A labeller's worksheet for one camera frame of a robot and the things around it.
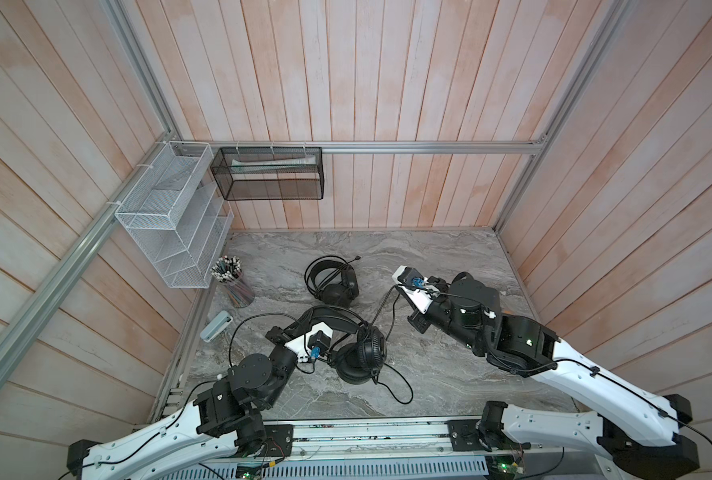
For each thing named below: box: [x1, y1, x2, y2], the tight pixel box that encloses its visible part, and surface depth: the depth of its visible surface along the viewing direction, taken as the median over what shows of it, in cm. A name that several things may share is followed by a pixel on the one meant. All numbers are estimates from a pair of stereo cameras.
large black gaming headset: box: [304, 255, 361, 308], surface depth 100 cm
